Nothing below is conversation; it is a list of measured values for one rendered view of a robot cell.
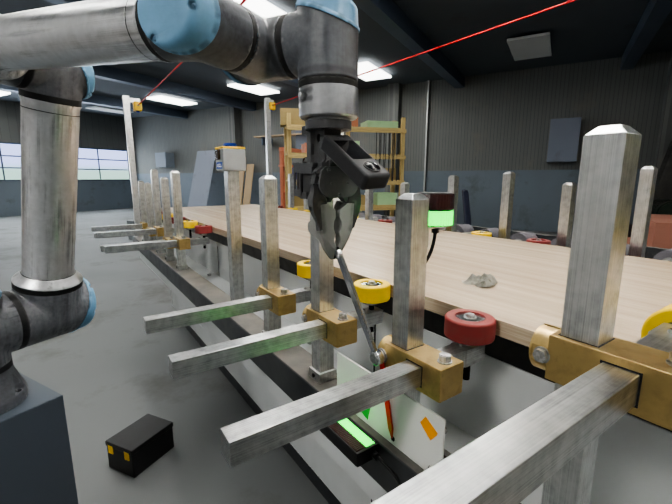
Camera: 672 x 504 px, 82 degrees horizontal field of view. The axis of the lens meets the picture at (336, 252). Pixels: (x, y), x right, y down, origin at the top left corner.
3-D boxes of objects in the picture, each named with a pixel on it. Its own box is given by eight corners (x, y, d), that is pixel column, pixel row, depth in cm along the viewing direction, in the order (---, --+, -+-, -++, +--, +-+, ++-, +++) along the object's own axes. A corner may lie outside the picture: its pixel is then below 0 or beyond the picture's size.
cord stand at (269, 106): (271, 226, 348) (267, 96, 327) (267, 225, 355) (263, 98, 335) (279, 225, 352) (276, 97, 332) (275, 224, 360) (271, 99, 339)
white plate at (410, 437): (439, 484, 55) (443, 421, 53) (335, 399, 76) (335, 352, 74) (442, 482, 55) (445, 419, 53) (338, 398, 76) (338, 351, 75)
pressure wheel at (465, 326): (471, 396, 60) (476, 326, 58) (431, 375, 66) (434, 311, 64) (501, 381, 64) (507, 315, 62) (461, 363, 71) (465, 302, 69)
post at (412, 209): (401, 488, 64) (412, 193, 55) (387, 475, 66) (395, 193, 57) (416, 479, 66) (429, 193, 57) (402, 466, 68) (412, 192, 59)
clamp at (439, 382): (439, 404, 54) (441, 370, 53) (375, 366, 65) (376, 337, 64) (464, 391, 57) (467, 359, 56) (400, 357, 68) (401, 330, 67)
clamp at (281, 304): (276, 317, 94) (275, 297, 93) (254, 302, 105) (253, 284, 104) (298, 312, 98) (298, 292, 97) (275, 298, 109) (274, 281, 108)
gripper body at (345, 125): (330, 198, 68) (330, 127, 65) (361, 201, 61) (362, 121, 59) (292, 200, 63) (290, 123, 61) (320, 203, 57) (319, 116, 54)
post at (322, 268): (320, 402, 83) (318, 175, 74) (312, 395, 86) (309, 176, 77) (333, 397, 85) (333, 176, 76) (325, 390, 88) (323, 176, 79)
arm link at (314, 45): (311, 16, 62) (369, 5, 58) (312, 98, 65) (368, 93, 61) (278, -8, 54) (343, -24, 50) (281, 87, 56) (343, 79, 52)
